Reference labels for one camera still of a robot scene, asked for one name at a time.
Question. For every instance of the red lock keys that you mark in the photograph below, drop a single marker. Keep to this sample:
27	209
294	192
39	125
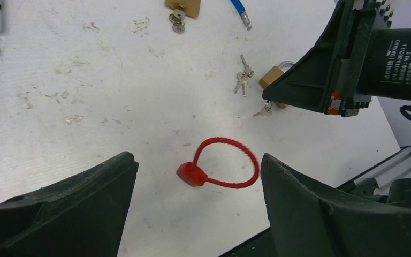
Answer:
266	110

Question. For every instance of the brass padlock long shackle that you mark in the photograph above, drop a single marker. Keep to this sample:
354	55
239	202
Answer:
190	7

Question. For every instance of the red cable padlock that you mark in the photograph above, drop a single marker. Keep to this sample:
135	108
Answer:
194	176

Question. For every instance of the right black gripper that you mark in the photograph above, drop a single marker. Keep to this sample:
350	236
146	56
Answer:
326	79

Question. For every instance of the silver keys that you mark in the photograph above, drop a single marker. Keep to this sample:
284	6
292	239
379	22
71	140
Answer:
243	77
177	18

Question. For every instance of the brass padlock short shackle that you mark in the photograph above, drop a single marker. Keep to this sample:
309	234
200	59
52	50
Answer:
274	73

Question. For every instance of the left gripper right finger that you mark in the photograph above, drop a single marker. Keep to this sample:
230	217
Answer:
309	218

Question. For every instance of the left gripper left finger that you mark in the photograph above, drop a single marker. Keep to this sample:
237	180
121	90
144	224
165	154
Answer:
82	215

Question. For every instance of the loose silver keys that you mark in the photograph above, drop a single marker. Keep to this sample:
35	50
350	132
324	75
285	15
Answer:
243	77

